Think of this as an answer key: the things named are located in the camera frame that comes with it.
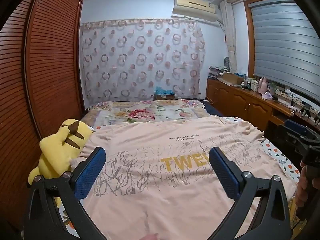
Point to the person's right hand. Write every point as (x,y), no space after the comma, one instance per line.
(301,190)

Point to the floral blanket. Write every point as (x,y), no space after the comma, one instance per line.
(140,113)

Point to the open cardboard box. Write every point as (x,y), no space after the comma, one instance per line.
(231,78)

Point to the wooden louvred wardrobe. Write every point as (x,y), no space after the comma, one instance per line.
(50,67)

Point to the pink tissue holder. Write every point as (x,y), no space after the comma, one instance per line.
(266,96)

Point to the grey window blind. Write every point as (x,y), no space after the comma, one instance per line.
(287,45)

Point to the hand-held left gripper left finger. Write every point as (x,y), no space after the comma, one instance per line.
(91,173)

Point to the pink printed t-shirt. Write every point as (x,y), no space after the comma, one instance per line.
(155,200)

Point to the blue cloth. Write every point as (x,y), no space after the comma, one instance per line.
(163,90)

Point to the wooden sideboard cabinet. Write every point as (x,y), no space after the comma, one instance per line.
(240,102)

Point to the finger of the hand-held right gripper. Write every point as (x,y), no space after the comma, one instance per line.
(296,128)

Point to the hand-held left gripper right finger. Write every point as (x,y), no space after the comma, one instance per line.
(225,173)

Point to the stack of folded clothes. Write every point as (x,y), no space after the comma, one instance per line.
(215,72)

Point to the circle patterned sheer curtain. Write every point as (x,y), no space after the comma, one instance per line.
(140,60)

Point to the white lace curtain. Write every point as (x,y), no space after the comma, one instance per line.
(230,35)

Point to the cluster of small bottles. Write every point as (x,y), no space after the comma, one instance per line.
(251,84)

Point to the wall air conditioner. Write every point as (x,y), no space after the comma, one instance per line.
(192,8)

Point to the small cardboard box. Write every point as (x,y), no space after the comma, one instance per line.
(163,97)

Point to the yellow plush toy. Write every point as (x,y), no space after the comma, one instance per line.
(53,152)

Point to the orange fruit print bed sheet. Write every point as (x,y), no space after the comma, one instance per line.
(277,155)

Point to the small grey fan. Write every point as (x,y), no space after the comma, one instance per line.
(227,62)

